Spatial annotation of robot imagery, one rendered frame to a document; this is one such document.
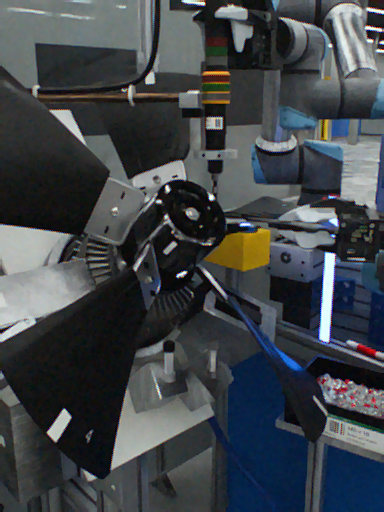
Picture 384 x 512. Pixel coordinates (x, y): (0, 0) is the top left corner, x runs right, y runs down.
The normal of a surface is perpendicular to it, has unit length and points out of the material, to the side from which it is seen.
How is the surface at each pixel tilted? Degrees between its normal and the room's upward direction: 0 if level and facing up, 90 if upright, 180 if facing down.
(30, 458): 90
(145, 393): 84
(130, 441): 50
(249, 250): 90
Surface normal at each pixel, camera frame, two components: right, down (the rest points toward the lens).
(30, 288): 0.51, -0.47
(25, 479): 0.67, 0.20
